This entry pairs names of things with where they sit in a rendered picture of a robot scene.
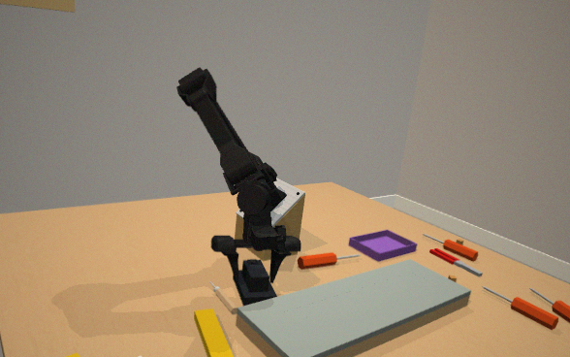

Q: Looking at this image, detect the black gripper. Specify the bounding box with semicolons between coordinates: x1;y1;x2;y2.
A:
210;211;301;284

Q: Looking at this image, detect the purple open-top tray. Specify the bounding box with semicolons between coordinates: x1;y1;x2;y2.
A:
349;230;418;261

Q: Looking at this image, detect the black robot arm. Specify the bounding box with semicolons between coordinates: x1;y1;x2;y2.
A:
176;67;287;251

